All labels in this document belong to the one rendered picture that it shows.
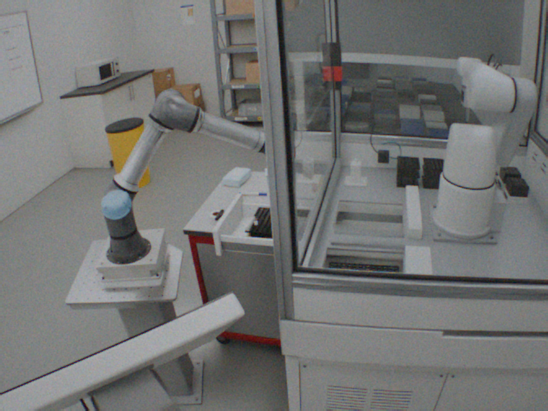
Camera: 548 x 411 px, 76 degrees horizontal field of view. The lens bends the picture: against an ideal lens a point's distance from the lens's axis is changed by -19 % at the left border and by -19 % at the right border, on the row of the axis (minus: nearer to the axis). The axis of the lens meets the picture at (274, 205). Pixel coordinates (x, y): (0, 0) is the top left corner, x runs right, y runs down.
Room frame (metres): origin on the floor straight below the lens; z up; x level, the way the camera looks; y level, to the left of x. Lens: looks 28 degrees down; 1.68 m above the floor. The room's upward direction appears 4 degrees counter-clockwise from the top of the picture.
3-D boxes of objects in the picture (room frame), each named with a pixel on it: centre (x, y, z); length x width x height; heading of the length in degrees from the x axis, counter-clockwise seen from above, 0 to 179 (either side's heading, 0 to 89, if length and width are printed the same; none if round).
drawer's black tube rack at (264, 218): (1.35, -0.02, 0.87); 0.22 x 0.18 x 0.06; 74
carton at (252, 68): (5.51, 0.00, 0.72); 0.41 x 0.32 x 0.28; 73
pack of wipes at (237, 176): (2.03, 0.18, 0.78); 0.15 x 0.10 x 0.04; 155
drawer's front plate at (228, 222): (1.41, 0.17, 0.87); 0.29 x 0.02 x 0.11; 164
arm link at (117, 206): (1.32, 0.58, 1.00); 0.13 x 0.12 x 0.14; 17
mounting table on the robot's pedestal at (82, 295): (1.32, 0.60, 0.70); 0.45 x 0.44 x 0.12; 93
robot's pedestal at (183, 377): (1.32, 0.57, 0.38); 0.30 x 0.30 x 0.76; 3
